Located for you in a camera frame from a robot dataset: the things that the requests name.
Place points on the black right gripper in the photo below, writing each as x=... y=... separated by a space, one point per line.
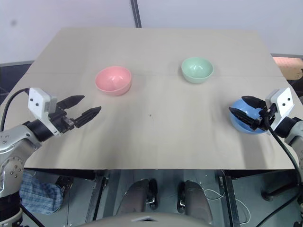
x=262 y=120

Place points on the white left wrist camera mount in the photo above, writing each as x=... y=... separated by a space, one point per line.
x=39 y=101

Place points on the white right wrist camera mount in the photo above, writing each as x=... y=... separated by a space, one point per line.
x=284 y=101

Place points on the green plastic bowl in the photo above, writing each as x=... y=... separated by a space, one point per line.
x=197 y=71

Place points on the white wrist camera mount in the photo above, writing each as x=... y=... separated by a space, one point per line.
x=284 y=101
x=39 y=101

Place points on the blue plastic bowl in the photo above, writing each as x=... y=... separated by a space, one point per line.
x=237 y=126

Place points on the pink red plastic bowl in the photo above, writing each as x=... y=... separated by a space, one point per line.
x=113 y=81

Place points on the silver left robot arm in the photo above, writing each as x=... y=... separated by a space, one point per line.
x=14 y=142

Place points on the dark metal table leg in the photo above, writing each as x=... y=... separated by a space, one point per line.
x=97 y=194
x=230 y=198

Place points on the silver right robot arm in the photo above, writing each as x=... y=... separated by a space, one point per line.
x=296 y=139

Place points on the blue checkered cloth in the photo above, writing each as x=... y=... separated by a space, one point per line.
x=39 y=196

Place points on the brown cardboard box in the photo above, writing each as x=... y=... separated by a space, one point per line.
x=290 y=67

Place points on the dark vertical wall strip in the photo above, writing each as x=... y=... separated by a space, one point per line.
x=135 y=13

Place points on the dark grey rounded shell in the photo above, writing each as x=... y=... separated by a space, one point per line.
x=194 y=201

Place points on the grey curved body panel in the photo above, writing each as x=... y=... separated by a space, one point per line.
x=151 y=221

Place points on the black floor stand base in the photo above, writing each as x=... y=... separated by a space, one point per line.
x=277 y=194

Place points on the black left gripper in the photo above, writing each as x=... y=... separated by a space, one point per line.
x=62 y=121

